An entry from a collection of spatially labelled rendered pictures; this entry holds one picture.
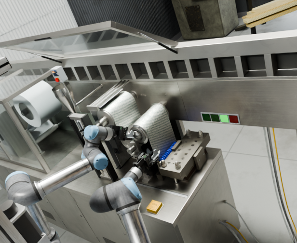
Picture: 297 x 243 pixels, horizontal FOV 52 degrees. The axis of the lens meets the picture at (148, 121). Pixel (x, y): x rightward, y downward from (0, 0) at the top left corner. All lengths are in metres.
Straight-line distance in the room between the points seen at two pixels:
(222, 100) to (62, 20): 3.94
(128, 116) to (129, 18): 4.70
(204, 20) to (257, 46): 5.59
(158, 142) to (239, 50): 0.75
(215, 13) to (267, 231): 5.11
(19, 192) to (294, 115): 1.40
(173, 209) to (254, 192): 1.38
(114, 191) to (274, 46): 1.00
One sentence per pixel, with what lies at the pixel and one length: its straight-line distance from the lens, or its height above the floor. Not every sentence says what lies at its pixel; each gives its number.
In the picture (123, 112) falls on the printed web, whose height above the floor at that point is 1.33.
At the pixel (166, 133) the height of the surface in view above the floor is 1.13.
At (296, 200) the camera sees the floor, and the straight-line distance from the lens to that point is 2.98.
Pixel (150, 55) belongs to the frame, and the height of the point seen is 1.62.
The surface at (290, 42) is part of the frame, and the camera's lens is 1.56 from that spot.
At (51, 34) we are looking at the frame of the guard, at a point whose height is 1.95.
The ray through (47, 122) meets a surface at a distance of 2.61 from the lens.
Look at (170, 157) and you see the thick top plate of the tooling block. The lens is 1.96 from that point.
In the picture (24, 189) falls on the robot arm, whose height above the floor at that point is 1.45.
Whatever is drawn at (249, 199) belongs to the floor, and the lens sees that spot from 3.00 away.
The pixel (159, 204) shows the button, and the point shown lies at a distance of 1.84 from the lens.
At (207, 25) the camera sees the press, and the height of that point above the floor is 0.33.
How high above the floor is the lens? 2.19
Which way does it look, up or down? 28 degrees down
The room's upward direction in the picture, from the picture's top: 21 degrees counter-clockwise
